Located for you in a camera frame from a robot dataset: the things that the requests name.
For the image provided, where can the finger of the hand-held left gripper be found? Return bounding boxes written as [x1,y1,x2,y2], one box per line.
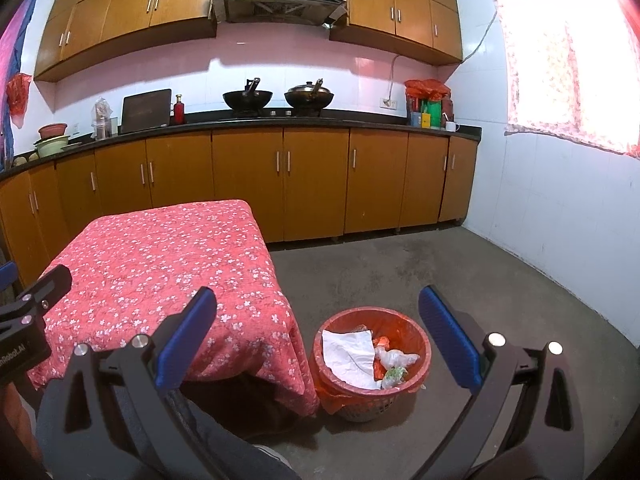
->
[0,260,19,295]
[0,264,74,331]

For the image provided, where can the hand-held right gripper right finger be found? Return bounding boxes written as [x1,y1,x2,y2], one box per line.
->
[418,285,586,480]

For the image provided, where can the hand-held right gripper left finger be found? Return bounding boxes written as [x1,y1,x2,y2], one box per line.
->
[42,286,218,480]

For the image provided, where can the white paper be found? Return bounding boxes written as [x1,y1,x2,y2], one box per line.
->
[321,328,382,391]

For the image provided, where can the red plastic waste basket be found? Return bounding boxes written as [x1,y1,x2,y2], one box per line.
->
[313,308,432,423]

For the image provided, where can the orange bin liner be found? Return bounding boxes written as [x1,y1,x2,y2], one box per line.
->
[313,308,432,413]

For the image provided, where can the red floral tablecloth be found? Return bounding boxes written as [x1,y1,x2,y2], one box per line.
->
[27,199,320,418]

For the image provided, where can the green basin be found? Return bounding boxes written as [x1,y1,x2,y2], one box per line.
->
[34,135,71,157]

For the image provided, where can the jar in clear bag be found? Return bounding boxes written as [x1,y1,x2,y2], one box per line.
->
[91,96,113,140]

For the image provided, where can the red hanging plastic bag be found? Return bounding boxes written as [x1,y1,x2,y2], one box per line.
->
[6,73,33,128]

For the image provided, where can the wooden base cabinets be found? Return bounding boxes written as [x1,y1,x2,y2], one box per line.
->
[0,127,480,291]

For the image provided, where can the dark cutting board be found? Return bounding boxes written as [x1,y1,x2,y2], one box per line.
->
[120,89,172,134]

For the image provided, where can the pink and blue cloth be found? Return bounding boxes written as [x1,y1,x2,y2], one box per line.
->
[0,0,40,171]

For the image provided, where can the black gas hob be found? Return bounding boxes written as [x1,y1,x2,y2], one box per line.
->
[220,108,326,120]

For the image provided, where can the black wok with lid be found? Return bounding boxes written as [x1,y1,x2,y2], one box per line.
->
[284,78,335,110]

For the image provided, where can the pink floral curtain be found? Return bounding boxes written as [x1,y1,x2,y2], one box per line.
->
[490,0,640,158]

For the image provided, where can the white socket cable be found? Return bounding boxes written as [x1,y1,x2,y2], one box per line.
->
[387,54,401,101]

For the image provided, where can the wooden wall cabinet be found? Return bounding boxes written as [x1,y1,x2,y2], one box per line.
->
[34,0,223,82]
[329,0,463,66]

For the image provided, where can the white wall cable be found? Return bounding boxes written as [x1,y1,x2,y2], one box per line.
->
[462,10,498,61]

